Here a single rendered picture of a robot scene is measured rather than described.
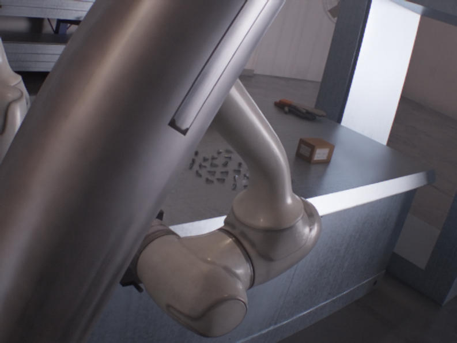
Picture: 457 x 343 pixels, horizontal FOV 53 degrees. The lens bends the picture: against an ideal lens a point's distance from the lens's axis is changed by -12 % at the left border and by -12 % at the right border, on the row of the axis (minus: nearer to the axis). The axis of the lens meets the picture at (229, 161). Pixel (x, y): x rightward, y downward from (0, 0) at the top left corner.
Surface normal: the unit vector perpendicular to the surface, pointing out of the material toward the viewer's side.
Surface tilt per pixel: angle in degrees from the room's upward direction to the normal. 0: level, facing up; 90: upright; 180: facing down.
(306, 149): 90
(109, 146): 77
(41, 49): 90
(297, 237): 82
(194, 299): 61
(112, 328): 90
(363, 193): 68
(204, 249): 12
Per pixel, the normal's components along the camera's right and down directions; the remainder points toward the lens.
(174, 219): 0.23, -0.92
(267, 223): -0.06, -0.35
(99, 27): -0.40, -0.26
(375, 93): 0.63, 0.39
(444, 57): -0.74, 0.04
